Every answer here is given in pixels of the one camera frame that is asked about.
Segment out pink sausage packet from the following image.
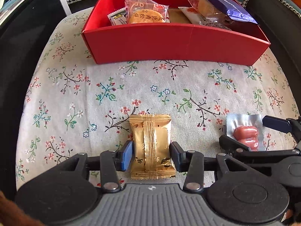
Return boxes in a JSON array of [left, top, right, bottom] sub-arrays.
[[226, 113, 264, 151]]

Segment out gold snack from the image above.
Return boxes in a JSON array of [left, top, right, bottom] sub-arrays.
[[129, 114, 176, 180]]

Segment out white printed sauce packet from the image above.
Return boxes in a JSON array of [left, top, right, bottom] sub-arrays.
[[199, 19, 231, 31]]

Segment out red cardboard box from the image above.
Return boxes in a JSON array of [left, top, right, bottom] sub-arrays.
[[82, 0, 270, 66]]

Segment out purple wafer biscuit packet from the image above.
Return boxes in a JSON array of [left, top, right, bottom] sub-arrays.
[[208, 0, 258, 24]]

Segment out clear white pastry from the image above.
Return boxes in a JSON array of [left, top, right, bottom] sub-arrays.
[[188, 0, 226, 22]]

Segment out white noodle snack packet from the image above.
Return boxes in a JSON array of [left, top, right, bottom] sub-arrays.
[[178, 7, 205, 25]]

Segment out Kaprons wafer packet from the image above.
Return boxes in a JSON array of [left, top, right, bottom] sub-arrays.
[[107, 8, 127, 26]]

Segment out meat floss cake packet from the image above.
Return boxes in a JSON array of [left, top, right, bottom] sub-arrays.
[[125, 0, 169, 24]]

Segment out person left hand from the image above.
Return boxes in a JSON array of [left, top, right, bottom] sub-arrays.
[[0, 192, 44, 226]]

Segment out floral tablecloth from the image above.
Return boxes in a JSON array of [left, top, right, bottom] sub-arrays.
[[15, 9, 299, 187]]

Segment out grey green sofa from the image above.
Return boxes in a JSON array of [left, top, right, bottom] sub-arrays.
[[247, 0, 300, 83]]

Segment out black glossy tv stand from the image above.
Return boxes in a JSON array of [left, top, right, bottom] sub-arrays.
[[1, 0, 71, 199]]

